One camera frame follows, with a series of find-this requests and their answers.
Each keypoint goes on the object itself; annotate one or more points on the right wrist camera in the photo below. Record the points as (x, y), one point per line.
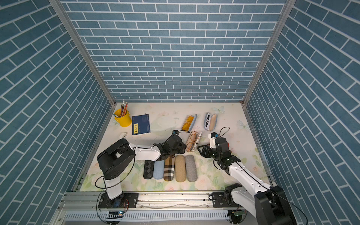
(212, 137)

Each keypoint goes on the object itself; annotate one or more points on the yellow tinted glasses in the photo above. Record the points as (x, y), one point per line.
(187, 124)

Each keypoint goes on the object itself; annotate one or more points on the white frame sunglasses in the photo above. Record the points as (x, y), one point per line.
(207, 121)

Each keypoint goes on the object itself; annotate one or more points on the light blue denim case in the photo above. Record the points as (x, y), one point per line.
(158, 172)

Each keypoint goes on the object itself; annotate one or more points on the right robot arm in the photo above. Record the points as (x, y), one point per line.
(253, 191)

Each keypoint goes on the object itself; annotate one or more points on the thin amber frame glasses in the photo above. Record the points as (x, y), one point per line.
(191, 140)

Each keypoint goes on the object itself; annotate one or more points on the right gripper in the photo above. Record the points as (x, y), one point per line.
(206, 149)

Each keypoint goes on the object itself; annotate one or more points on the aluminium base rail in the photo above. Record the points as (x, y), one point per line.
(234, 205)

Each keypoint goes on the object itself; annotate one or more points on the plaid beige glasses case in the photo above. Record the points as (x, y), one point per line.
(169, 168)

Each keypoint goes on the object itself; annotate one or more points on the blue case yellow glasses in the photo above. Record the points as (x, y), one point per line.
(195, 118)

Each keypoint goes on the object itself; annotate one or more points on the yellow pencil cup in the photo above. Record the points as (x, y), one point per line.
(124, 121)

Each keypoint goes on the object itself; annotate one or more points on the black glasses case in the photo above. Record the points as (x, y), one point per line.
(148, 169)

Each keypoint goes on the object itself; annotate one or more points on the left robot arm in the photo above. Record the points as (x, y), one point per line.
(115, 159)

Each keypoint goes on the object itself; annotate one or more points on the light blue case white sunglasses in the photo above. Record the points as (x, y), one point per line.
(213, 122)

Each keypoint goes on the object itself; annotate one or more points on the dark blue book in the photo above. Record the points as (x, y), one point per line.
(141, 124)

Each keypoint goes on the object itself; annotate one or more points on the coloured pencils bundle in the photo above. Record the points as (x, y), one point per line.
(124, 108)

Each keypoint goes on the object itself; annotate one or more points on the flag pattern glasses case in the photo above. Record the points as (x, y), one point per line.
(197, 141)

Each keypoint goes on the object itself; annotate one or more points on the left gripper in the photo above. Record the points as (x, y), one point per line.
(182, 149)

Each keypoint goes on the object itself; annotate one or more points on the beige case purple glasses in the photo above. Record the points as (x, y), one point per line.
(180, 168)

